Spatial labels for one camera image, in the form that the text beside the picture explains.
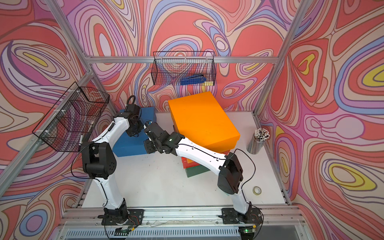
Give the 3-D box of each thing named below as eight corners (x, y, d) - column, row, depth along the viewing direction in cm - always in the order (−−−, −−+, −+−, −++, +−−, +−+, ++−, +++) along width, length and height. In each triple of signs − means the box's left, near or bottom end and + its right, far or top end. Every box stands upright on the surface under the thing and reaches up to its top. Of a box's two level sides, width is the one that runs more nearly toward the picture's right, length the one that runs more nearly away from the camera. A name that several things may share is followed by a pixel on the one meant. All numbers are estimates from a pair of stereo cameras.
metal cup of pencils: (246, 157, 101) (257, 137, 84) (244, 148, 106) (254, 128, 88) (257, 157, 101) (271, 137, 84) (254, 148, 106) (267, 128, 88)
